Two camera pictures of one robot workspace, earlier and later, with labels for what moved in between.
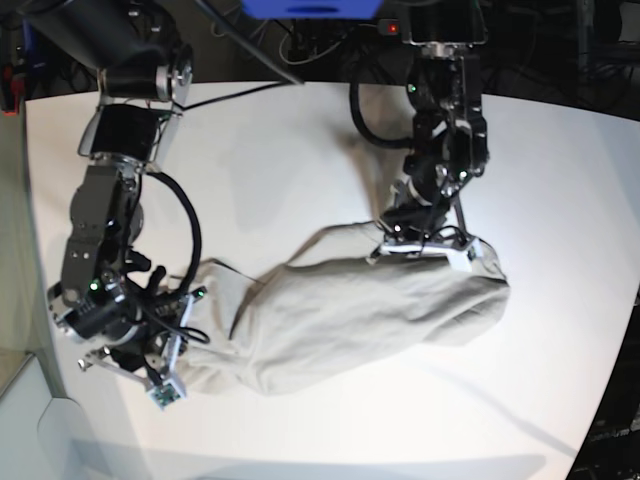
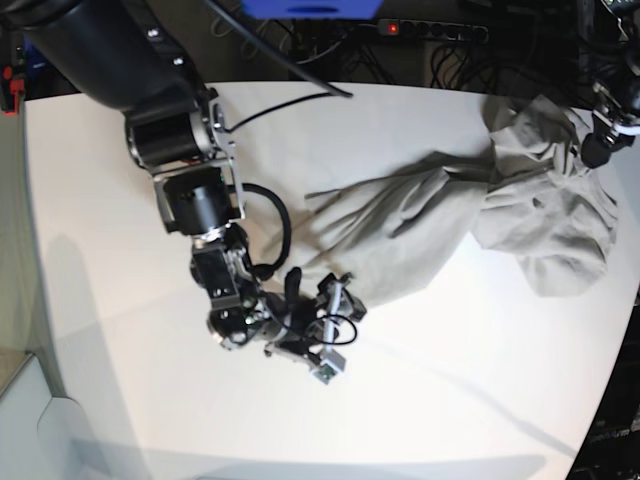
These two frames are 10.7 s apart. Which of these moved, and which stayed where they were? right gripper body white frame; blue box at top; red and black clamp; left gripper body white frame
Moved: left gripper body white frame; right gripper body white frame
Stayed: blue box at top; red and black clamp
